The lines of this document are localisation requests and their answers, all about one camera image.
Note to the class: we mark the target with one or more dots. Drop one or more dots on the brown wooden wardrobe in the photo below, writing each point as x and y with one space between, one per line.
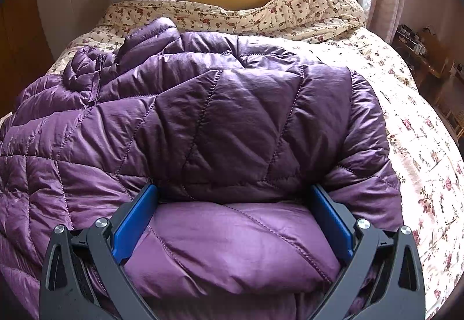
25 54

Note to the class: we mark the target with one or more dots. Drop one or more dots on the wooden side table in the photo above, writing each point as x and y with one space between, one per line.
424 54

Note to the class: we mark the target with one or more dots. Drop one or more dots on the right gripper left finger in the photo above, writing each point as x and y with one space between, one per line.
83 275

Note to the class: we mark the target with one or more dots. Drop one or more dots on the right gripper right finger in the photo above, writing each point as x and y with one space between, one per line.
381 275

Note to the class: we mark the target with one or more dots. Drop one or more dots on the purple quilted down jacket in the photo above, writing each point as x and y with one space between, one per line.
186 265

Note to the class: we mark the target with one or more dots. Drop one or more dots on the small-floral cream pillow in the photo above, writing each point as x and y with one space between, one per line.
312 20

